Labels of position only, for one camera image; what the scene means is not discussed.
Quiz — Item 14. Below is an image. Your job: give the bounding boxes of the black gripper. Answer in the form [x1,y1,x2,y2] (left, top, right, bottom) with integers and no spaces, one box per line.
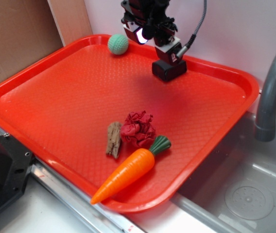
[121,0,182,65]

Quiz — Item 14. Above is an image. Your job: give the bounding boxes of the red plastic tray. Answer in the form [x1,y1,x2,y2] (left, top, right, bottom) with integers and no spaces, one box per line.
[0,35,259,213]

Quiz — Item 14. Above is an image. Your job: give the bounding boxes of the orange toy carrot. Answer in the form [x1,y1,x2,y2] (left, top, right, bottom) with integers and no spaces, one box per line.
[90,135,172,205]

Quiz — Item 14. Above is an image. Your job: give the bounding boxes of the brown cardboard sheet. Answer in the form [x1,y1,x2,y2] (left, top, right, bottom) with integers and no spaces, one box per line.
[0,0,63,83]

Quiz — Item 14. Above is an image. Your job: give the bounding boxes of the grey plastic sink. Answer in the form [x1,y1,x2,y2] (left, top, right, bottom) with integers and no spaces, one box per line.
[172,113,276,233]

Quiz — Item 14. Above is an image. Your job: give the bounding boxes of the brown wood piece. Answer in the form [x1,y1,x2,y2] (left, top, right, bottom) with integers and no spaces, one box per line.
[105,121,122,159]

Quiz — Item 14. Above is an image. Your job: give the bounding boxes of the grey braided cable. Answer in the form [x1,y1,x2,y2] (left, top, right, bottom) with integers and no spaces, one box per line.
[175,0,208,60]

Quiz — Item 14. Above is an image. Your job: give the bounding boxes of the black box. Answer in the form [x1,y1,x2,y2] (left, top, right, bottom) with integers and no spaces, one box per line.
[152,60,187,82]

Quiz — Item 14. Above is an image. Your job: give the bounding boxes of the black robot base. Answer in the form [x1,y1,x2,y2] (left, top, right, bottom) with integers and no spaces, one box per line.
[0,135,34,212]

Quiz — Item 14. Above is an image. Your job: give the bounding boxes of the metal rail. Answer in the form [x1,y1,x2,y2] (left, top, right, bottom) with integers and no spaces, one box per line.
[0,114,148,233]

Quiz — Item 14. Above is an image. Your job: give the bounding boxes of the red cloth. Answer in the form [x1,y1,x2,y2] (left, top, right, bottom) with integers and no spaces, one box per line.
[121,110,156,148]

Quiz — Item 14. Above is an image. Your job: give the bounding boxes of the green textured ball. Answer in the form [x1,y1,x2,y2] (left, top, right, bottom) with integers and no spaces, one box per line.
[107,34,129,55]

